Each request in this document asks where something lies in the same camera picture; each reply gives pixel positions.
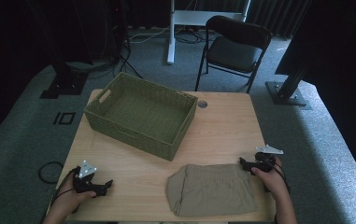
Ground white metal desk frame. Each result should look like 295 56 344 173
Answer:
166 0 252 65

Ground black folding chair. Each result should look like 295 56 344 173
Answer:
194 15 274 94

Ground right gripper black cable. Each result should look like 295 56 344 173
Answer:
270 161 292 194

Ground beige pants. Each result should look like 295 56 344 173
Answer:
165 162 258 218

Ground dark curtain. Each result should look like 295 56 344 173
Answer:
246 0 312 39

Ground white floor cable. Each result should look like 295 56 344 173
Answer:
128 25 171 45

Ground black stand with base plate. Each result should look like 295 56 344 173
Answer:
39 60 90 100

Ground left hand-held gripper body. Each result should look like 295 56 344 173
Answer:
72 160 104 194

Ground green woven basket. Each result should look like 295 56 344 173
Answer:
83 72 198 162

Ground person's right hand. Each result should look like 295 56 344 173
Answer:
250 156 289 201

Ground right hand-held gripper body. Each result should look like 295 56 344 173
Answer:
252 144 284 173

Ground person's left hand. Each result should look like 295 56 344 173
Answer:
56 178 97 216

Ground black metal stand with foot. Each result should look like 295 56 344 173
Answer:
265 60 313 111

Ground black cable loop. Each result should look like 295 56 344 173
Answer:
37 161 64 185

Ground black floor cables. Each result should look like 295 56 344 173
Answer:
174 28 206 45

